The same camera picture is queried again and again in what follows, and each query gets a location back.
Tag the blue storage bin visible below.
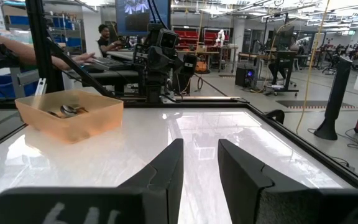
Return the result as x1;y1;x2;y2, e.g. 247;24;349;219
0;73;39;98

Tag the white robot figure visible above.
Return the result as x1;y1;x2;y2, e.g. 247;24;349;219
215;29;227;47

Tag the person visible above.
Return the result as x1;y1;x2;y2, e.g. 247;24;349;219
96;24;127;59

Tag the black curved bracket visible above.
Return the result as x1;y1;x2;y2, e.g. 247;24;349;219
265;109;286;125

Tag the white table mat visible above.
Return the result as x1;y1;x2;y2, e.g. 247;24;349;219
0;107;354;224

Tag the person's forearm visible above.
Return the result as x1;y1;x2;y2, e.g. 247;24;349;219
0;29;74;71

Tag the yellow hanging cable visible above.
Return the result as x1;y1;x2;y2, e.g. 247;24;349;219
295;0;331;135

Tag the black keyboard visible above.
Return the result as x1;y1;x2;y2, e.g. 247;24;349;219
84;57;132;72

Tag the black computer monitor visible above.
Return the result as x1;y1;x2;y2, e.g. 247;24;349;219
114;0;172;37

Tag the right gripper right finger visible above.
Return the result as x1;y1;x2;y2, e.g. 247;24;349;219
218;138;317;224

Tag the black tower column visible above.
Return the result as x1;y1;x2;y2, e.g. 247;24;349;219
313;55;354;141

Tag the orange plastic tray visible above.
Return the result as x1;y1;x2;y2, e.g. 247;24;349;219
14;89;124;144

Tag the red bin shelf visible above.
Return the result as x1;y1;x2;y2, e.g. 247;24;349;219
172;26;230;52

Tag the black rolling stand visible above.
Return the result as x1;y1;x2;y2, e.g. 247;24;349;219
263;12;300;98

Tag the black computer tower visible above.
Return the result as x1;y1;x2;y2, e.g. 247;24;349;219
234;63;256;89

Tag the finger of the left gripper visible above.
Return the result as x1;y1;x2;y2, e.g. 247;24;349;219
163;54;180;83
147;46;165;83

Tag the dark striped floor mat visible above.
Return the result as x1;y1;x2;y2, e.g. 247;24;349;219
275;99;357;110

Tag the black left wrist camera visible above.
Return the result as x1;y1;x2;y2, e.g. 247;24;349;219
157;27;180;50

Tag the person's hand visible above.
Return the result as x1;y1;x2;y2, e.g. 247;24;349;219
71;52;96;66

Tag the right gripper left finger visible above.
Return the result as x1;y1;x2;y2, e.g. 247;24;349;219
118;138;185;224

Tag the grey desk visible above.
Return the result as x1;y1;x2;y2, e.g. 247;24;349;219
63;68;142;95

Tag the grey metal bracket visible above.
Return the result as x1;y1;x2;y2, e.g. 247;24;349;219
34;77;48;100

